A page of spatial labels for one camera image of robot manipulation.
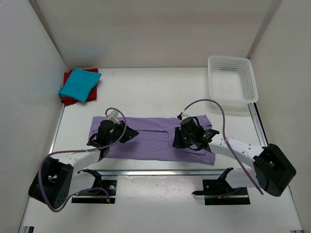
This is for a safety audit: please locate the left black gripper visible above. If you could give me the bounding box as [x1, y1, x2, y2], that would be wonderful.
[107, 120, 139, 145]

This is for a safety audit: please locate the lavender cloth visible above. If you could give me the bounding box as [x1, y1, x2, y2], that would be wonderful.
[87, 114, 216, 166]

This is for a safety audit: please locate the red t shirt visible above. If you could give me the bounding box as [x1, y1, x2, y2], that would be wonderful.
[60, 68, 99, 106]

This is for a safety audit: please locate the teal t shirt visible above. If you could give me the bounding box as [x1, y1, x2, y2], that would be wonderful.
[58, 68, 101, 102]

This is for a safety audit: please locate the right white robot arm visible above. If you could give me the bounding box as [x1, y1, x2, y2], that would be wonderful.
[173, 117, 296, 197]

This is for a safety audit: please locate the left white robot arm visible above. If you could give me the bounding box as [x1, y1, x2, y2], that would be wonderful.
[28, 119, 139, 212]

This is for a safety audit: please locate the white plastic basket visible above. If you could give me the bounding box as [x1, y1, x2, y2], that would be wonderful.
[207, 55, 259, 106]

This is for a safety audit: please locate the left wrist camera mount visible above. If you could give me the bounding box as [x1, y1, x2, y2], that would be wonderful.
[106, 110, 120, 125]

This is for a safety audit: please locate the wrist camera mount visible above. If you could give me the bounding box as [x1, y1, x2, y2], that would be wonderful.
[106, 110, 120, 125]
[177, 112, 189, 121]

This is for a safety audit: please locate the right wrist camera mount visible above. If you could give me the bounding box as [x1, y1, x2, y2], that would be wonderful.
[177, 112, 189, 121]

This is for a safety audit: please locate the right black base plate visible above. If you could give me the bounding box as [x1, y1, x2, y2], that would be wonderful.
[192, 180, 251, 205]

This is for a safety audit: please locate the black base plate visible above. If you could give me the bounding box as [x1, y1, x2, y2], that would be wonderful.
[71, 176, 117, 204]
[192, 180, 251, 205]

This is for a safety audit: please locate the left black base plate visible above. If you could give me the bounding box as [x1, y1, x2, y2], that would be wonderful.
[71, 176, 117, 204]

